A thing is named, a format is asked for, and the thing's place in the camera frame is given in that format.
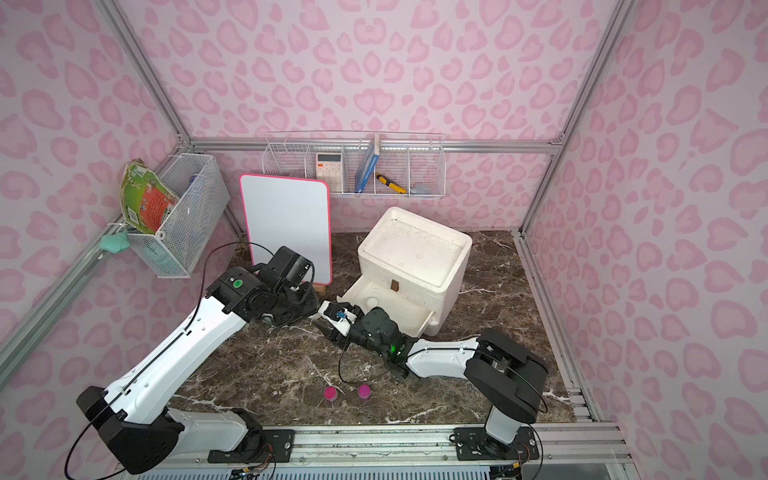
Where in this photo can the magenta paint can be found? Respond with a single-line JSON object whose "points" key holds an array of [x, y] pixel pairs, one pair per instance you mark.
{"points": [[364, 392], [330, 394]]}

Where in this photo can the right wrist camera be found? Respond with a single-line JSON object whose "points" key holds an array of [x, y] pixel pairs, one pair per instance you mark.
{"points": [[336, 313]]}

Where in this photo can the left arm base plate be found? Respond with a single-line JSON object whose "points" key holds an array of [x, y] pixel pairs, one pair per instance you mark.
{"points": [[257, 447]]}

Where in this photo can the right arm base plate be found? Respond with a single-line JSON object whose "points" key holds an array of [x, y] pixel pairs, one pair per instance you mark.
{"points": [[473, 443]]}

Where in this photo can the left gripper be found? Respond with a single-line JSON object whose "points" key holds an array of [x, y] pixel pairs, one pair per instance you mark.
{"points": [[297, 301]]}

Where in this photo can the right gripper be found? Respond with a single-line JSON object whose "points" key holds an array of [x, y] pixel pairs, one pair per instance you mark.
{"points": [[335, 327]]}

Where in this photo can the magenta paint can left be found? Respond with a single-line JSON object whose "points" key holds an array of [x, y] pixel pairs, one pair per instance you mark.
{"points": [[330, 394]]}

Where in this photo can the yellow utility knife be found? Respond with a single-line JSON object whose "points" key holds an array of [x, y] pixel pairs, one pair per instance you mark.
{"points": [[392, 185]]}

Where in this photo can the green wall hook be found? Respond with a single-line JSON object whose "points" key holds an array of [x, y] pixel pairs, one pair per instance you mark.
{"points": [[115, 243]]}

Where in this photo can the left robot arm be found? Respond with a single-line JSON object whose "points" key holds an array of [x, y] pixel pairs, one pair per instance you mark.
{"points": [[132, 416]]}

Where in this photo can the white wire wall basket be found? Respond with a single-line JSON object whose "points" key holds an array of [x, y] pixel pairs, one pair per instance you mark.
{"points": [[415, 161]]}

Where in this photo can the white mesh side basket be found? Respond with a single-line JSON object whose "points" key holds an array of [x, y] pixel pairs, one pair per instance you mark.
{"points": [[175, 249]]}

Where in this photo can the green red snack bag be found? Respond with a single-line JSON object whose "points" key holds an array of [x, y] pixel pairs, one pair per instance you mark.
{"points": [[146, 202]]}

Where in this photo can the magenta paint can right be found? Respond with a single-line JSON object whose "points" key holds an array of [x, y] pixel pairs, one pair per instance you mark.
{"points": [[364, 392]]}

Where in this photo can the blue book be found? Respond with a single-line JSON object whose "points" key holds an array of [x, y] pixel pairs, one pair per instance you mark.
{"points": [[368, 164]]}

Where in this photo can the pink-framed whiteboard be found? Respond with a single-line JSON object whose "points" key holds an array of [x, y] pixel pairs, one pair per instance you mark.
{"points": [[291, 212]]}

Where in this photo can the white calculator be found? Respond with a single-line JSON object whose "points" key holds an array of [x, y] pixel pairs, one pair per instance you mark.
{"points": [[329, 169]]}

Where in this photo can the white three-drawer cabinet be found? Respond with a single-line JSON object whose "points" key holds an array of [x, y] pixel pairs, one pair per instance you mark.
{"points": [[425, 258]]}

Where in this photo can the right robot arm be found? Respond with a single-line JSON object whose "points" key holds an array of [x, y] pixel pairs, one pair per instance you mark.
{"points": [[510, 376]]}

